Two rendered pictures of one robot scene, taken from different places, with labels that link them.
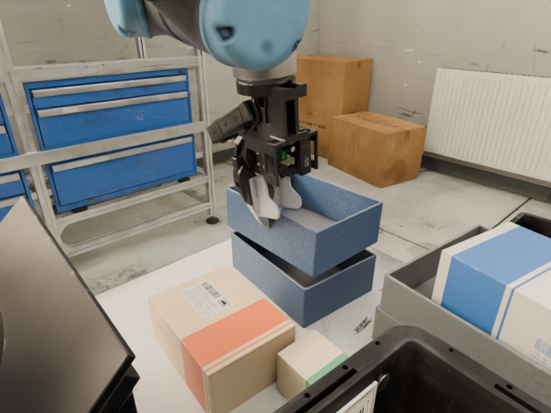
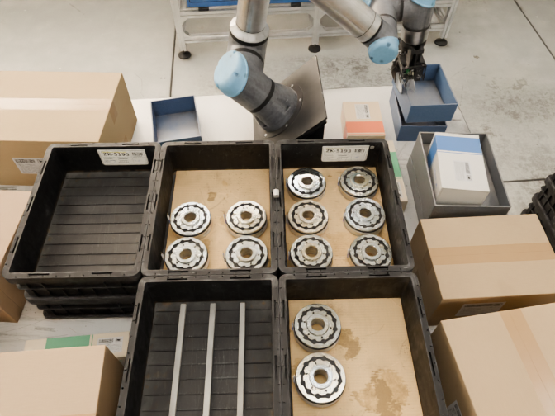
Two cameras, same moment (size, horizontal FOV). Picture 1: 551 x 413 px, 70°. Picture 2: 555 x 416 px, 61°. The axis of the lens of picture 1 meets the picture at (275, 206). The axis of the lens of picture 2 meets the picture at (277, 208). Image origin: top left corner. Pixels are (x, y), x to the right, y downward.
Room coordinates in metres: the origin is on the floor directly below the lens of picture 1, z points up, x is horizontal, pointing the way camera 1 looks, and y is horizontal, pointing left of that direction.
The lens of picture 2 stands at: (-0.68, -0.39, 1.83)
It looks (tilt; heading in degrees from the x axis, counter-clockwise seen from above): 54 degrees down; 37
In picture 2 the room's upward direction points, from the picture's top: straight up
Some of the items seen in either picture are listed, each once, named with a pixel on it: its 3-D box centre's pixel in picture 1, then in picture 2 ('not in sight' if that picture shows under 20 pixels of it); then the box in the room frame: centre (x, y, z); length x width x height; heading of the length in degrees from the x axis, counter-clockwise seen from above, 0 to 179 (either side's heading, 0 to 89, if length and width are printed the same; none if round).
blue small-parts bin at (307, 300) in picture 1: (299, 260); (416, 112); (0.56, -0.04, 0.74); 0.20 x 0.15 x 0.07; 37
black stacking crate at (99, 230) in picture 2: not in sight; (97, 218); (-0.42, 0.37, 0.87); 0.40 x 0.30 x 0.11; 39
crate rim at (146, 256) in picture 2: not in sight; (215, 203); (-0.24, 0.14, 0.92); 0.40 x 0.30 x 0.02; 39
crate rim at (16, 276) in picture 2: not in sight; (90, 205); (-0.42, 0.37, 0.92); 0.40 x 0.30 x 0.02; 39
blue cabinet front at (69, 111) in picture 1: (126, 137); not in sight; (1.79, 0.70, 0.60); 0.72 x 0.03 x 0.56; 132
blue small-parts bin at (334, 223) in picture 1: (301, 214); (423, 92); (0.56, -0.04, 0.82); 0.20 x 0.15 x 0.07; 42
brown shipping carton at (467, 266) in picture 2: not in sight; (481, 269); (0.08, -0.46, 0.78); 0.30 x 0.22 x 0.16; 131
